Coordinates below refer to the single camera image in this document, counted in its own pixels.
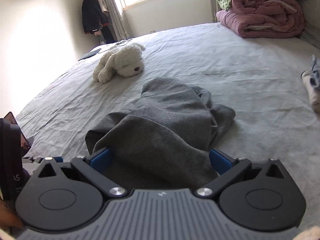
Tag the folded pink quilt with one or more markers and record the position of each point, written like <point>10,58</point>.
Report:
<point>263,18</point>

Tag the grey window curtain left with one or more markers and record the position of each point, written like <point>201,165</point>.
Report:
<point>119,21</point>

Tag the dark tablet on bed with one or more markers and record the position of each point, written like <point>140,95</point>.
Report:
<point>90,54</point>

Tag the light blue small garment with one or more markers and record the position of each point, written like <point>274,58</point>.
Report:
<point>315,73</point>

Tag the grey window curtain right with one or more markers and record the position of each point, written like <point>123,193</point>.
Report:
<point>212,0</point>

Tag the folded beige clothes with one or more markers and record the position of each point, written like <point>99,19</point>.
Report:
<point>313,93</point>

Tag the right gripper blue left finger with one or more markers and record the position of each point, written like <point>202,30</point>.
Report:
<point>92,168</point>

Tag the grey window curtain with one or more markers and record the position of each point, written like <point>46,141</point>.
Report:
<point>212,0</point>
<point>119,21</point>

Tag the dark hanging jacket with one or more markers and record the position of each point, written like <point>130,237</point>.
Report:
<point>92,16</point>

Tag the grey bed sheet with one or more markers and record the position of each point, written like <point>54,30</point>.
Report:
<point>259,78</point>

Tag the white plush dog toy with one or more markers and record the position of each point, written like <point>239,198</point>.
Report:
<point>125,61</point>

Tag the grey t-shirt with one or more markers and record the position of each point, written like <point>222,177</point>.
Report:
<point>162,139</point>

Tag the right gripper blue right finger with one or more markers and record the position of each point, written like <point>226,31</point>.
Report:
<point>229,171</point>

